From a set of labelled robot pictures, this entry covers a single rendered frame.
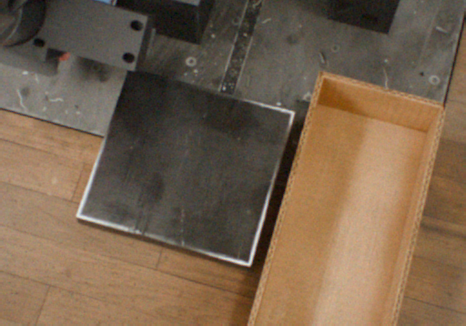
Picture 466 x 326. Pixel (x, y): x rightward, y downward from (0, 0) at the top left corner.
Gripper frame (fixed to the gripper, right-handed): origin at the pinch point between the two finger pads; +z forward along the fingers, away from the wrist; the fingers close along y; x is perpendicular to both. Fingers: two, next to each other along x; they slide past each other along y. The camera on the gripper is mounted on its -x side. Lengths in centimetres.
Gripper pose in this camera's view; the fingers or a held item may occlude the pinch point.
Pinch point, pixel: (61, 6)
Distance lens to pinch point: 90.3
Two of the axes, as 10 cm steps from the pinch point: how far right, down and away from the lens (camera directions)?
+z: 1.1, -1.5, 9.8
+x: -9.6, -2.7, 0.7
